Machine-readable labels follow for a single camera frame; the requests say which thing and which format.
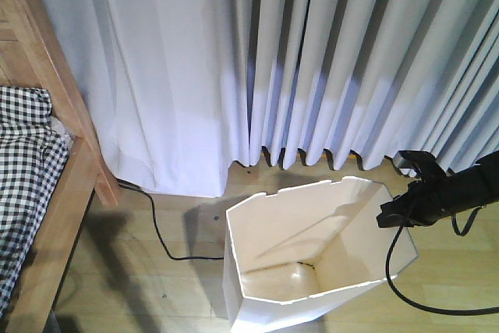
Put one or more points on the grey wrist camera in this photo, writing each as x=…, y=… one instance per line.
x=422, y=162

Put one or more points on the white pleated curtain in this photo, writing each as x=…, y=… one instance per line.
x=180, y=89

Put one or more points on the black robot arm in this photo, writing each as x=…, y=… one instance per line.
x=472, y=187

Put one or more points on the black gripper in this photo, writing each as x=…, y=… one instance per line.
x=425, y=206

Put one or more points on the white paper trash bin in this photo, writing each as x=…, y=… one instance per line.
x=293, y=256

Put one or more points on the checkered black white bedding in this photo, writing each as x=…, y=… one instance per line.
x=33, y=156

